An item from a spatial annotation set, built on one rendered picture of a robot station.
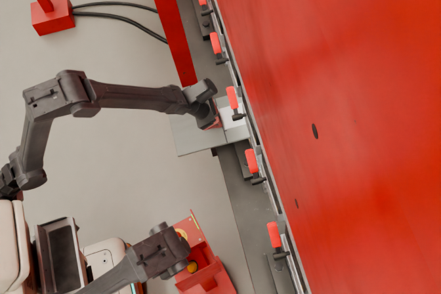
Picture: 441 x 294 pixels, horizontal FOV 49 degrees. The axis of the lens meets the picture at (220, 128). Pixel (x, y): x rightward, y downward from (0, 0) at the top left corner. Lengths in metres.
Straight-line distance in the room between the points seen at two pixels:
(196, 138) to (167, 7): 0.95
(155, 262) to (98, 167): 1.83
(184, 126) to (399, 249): 1.32
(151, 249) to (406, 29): 0.88
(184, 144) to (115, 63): 1.62
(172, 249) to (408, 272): 0.74
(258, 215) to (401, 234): 1.28
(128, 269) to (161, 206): 1.60
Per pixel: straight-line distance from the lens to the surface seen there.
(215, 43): 1.45
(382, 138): 0.29
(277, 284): 1.55
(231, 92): 1.33
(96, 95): 1.16
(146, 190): 2.69
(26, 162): 1.37
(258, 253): 1.60
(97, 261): 2.35
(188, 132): 1.64
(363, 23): 0.27
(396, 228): 0.38
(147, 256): 1.04
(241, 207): 1.65
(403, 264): 0.39
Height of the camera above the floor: 2.43
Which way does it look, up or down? 62 degrees down
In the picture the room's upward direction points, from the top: 13 degrees counter-clockwise
